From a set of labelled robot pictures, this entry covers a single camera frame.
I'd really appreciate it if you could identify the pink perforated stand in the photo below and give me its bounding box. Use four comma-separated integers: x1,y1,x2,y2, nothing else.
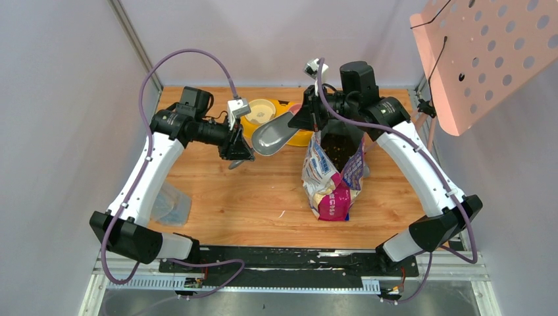
366,0,558,153

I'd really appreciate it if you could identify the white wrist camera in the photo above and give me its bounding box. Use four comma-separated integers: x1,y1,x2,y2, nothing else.
303,59,329,96
227,98,251,130

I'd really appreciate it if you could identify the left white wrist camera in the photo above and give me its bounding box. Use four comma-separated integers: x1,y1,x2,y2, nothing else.
227,98,251,130

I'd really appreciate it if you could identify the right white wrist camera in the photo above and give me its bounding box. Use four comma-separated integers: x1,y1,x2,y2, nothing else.
303,59,329,96

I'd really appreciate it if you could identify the cream bowl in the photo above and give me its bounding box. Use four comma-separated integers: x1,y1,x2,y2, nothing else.
244,99,276,126

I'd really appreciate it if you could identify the purple cable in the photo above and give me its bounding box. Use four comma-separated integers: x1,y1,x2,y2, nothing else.
316,57,478,305
100,49,246,302

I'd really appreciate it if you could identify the pet food bag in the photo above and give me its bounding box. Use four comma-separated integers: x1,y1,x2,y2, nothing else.
301,120,367,221

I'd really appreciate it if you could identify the metal scoop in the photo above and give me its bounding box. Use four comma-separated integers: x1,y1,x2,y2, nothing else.
228,111,299,170

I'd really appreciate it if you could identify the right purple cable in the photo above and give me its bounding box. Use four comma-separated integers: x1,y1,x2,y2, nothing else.
316,57,478,305

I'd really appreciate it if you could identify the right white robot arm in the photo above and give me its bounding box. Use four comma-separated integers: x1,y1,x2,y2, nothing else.
288,59,483,275

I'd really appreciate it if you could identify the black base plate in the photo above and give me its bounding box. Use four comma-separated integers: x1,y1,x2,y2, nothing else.
159,245,420,290

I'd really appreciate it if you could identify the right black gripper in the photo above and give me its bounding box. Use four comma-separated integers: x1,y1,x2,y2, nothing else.
289,83,358,132

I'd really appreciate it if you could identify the aluminium rail frame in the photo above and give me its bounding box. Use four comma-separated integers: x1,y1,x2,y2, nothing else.
78,245,502,316

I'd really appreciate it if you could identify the pink bowl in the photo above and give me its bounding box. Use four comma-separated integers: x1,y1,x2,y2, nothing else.
288,103,301,115

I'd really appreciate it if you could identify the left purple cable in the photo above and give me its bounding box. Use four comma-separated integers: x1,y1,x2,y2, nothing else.
100,49,246,302

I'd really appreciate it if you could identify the brown pet food kibble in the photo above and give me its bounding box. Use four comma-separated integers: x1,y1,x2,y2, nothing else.
320,134,359,172

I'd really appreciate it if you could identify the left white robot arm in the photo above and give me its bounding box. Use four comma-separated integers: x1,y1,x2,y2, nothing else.
89,87,255,272

